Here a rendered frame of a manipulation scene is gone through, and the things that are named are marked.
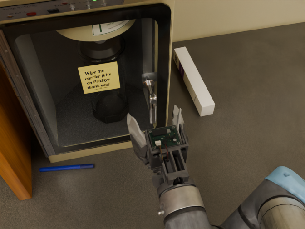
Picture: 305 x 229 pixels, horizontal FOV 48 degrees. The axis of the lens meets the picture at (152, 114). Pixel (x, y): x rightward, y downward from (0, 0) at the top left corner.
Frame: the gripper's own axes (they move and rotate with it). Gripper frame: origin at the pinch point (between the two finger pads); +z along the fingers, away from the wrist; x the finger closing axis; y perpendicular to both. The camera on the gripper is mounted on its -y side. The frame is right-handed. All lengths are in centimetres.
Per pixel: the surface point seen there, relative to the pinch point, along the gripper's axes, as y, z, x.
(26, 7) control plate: 32.0, -2.6, 18.0
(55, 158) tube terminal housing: -18.9, 5.6, 24.9
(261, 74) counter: -21, 23, -42
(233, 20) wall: -17, 49, -41
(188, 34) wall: -21, 49, -25
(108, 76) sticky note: 9.4, 4.4, 8.1
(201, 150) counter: -20.5, 0.4, -14.1
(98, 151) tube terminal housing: -19.4, 5.6, 13.6
